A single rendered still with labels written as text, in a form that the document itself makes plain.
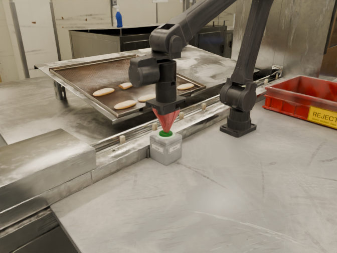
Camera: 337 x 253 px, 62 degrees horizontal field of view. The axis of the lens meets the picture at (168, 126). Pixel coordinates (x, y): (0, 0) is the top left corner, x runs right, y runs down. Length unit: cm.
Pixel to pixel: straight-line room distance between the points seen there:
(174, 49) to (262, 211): 43
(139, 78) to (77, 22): 434
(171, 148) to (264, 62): 108
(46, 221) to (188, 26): 58
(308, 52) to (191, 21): 100
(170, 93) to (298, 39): 105
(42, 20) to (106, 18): 128
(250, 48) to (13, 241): 83
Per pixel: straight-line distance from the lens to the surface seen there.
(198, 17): 78
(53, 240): 79
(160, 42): 71
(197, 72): 150
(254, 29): 98
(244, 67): 97
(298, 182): 82
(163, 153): 80
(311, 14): 165
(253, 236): 63
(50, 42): 447
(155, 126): 96
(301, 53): 167
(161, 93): 74
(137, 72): 69
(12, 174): 68
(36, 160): 71
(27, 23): 434
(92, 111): 125
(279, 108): 127
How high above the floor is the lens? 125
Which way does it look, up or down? 24 degrees down
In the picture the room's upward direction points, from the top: straight up
